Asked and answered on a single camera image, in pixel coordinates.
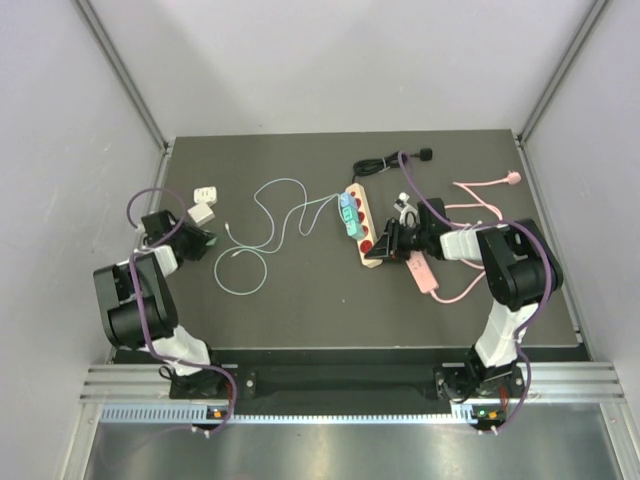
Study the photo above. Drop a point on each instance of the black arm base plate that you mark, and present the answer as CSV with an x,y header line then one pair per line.
x,y
343,389

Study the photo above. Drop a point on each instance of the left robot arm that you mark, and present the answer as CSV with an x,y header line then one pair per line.
x,y
138,312

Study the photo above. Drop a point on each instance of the white square adapter plug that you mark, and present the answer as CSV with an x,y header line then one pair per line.
x,y
205,195

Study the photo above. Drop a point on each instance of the white cube charger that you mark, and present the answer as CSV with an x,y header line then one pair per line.
x,y
200,214

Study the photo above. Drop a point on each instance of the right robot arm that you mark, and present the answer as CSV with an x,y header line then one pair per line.
x,y
520,270

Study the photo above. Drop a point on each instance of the beige red power strip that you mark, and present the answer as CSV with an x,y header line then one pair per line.
x,y
357,192

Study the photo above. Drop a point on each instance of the teal usb charger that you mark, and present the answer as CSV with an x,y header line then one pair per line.
x,y
355,230

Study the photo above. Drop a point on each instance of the blue usb charger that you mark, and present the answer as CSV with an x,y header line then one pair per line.
x,y
346,199

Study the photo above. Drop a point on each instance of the pink power strip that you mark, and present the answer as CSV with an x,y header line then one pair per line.
x,y
422,273

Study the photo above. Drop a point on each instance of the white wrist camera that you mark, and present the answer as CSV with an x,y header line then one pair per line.
x,y
403,206
140,230

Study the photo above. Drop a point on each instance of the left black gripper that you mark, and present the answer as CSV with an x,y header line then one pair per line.
x,y
200,238

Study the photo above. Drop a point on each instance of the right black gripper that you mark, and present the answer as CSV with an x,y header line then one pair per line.
x,y
389,244

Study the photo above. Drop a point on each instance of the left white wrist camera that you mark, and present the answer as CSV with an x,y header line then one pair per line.
x,y
140,230

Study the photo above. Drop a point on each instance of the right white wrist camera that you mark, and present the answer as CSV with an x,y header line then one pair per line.
x,y
403,206

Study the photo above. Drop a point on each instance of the turquoise usb charger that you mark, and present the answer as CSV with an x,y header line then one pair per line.
x,y
349,214

